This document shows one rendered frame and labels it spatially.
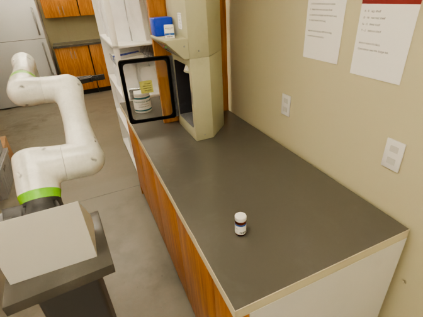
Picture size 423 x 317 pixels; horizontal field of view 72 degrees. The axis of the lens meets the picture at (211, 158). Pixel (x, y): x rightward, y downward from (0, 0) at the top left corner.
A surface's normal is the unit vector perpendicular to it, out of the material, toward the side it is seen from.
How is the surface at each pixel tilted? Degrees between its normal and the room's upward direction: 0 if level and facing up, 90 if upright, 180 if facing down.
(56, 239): 90
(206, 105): 90
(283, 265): 0
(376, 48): 90
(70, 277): 0
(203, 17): 90
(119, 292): 0
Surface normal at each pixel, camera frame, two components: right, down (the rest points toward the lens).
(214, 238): -0.05, -0.87
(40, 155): 0.35, -0.40
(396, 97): -0.91, 0.25
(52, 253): 0.40, 0.43
